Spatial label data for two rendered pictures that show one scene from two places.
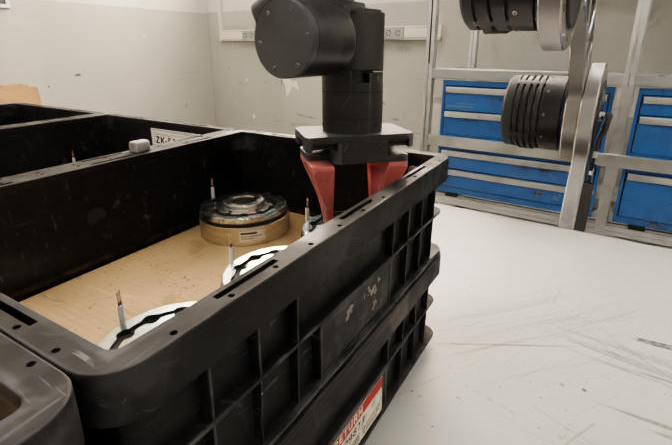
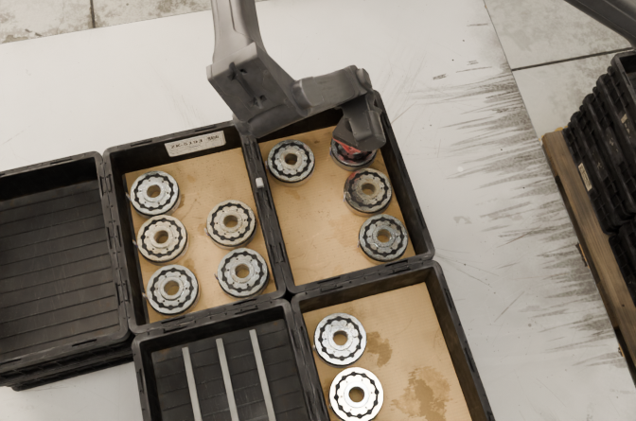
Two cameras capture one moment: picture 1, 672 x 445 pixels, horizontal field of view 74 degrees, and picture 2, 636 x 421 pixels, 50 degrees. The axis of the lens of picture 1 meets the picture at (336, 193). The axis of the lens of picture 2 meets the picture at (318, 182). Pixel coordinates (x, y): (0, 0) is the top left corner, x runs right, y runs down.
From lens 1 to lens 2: 128 cm
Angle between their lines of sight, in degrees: 57
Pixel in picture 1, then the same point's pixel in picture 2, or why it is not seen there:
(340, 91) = not seen: hidden behind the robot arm
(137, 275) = (302, 224)
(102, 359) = (430, 254)
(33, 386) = (429, 264)
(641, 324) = (430, 65)
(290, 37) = (375, 143)
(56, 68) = not seen: outside the picture
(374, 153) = not seen: hidden behind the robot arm
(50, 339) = (415, 259)
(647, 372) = (444, 98)
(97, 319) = (326, 248)
